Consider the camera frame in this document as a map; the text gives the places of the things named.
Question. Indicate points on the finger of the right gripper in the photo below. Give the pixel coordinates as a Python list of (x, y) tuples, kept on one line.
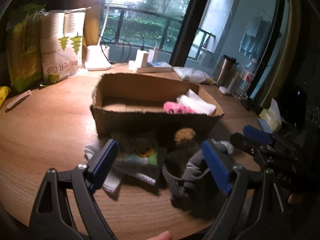
[(257, 135), (242, 143)]

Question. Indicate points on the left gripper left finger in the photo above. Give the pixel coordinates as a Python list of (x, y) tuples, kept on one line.
[(86, 180)]

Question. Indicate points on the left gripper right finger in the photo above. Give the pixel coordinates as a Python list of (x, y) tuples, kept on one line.
[(232, 179)]

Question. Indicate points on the grey gloves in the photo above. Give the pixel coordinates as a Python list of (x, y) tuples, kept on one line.
[(189, 179)]

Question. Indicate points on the white waffle towel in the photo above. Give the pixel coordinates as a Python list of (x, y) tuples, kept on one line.
[(193, 101)]

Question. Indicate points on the pink fuzzy sock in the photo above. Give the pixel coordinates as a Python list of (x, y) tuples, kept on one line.
[(177, 108)]

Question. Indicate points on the person hand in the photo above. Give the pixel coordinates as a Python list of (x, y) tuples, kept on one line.
[(162, 236)]

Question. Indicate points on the white earbuds case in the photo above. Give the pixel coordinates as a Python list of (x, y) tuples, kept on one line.
[(224, 90)]

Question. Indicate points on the brown pompom beanie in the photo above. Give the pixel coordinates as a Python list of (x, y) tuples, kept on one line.
[(184, 137)]

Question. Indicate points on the clear water bottle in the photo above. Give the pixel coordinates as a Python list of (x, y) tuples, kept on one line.
[(247, 75)]

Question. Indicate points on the cartoon print cloth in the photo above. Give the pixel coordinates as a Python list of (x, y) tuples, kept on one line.
[(138, 151)]

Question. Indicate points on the steel travel mug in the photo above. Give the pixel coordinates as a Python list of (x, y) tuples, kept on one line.
[(226, 68)]

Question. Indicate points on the white tissue pack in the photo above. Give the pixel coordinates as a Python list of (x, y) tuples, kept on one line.
[(193, 75)]

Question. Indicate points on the brown cardboard box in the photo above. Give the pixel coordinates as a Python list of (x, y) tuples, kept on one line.
[(133, 103)]

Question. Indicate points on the hanging teal towel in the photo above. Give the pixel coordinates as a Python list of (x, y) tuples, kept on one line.
[(254, 38)]

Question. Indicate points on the white folding knife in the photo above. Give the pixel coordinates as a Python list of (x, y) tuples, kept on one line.
[(18, 100)]

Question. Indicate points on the white power strip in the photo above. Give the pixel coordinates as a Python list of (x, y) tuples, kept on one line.
[(151, 67)]

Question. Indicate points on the yellow packet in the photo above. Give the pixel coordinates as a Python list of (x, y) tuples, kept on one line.
[(4, 92)]

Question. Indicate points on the white desk lamp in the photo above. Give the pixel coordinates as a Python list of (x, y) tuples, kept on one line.
[(96, 59)]

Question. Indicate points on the paper cup bag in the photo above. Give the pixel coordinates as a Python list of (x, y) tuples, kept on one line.
[(61, 44)]

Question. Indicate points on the yellow green snack bag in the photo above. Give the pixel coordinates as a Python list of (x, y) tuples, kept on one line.
[(23, 46)]

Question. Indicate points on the white charger with black cable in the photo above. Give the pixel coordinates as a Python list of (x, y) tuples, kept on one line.
[(141, 54)]

